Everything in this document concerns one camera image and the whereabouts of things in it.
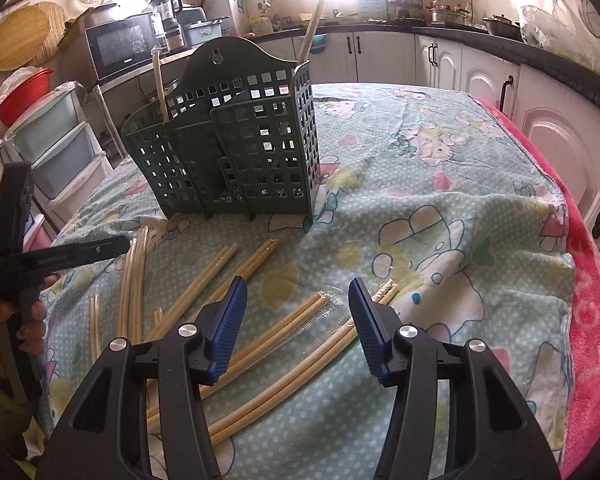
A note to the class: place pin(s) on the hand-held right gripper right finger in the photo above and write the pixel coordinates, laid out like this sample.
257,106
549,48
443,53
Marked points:
370,332

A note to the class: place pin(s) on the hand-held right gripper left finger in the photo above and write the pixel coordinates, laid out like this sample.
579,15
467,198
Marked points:
227,332

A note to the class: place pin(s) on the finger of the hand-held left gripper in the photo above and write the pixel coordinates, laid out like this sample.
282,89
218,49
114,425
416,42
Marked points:
15,210
80,255

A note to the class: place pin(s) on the green perforated utensil holder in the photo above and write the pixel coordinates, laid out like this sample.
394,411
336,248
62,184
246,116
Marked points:
260,160

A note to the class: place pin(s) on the person's left hand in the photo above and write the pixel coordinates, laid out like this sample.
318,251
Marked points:
32,330

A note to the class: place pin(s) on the pale twisted stick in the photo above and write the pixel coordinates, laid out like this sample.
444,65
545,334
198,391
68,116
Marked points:
386,291

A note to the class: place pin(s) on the pale wooden chopstick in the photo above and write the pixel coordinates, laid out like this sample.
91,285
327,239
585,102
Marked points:
311,35
200,280
266,260
280,316
280,325
215,272
255,259

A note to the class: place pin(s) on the pastel plastic drawer unit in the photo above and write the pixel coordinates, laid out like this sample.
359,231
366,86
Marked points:
55,145

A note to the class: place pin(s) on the short cream straw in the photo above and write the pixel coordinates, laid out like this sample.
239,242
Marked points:
94,330

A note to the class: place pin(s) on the red plastic basin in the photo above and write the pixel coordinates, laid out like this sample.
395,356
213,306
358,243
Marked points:
27,92

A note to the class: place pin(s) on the white metal shelf rack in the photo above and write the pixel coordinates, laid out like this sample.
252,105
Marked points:
106,120

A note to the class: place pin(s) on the person's green clothing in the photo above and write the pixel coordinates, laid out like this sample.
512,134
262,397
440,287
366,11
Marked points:
5,410

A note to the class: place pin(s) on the cartoon printed blanket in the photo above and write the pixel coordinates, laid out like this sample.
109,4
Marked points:
430,185

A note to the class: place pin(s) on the round bamboo tray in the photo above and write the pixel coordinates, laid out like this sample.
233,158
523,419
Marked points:
57,25
15,40

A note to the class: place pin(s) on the chopstick in left basket compartment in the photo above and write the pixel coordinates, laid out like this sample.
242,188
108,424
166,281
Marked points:
158,90

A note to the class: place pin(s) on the black microwave oven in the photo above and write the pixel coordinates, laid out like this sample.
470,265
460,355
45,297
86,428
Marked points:
120,45

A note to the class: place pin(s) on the pink fleece blanket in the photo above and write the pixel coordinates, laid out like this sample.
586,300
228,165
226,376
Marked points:
595,310

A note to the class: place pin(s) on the black blender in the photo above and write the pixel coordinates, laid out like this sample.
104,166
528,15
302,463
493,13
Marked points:
167,20

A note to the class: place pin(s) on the grey-blue dish box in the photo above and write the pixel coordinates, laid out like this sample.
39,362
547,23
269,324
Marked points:
202,30

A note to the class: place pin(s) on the white base cabinets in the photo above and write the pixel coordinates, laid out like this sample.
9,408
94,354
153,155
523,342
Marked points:
530,110

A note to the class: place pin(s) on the blue hanging bowl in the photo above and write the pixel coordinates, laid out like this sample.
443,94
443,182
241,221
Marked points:
319,44

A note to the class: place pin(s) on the green cutlery drainer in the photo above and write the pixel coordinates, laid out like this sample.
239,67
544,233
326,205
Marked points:
370,7

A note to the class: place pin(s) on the steel cooking pot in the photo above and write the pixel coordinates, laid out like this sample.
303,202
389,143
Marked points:
447,15

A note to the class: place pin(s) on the black kitchen countertop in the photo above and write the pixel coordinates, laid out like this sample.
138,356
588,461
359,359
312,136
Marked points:
555,60

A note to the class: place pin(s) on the dark wok with lid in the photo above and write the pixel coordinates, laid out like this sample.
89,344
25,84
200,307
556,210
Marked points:
502,27

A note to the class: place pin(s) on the clear plastic bag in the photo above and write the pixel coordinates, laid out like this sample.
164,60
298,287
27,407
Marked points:
550,30

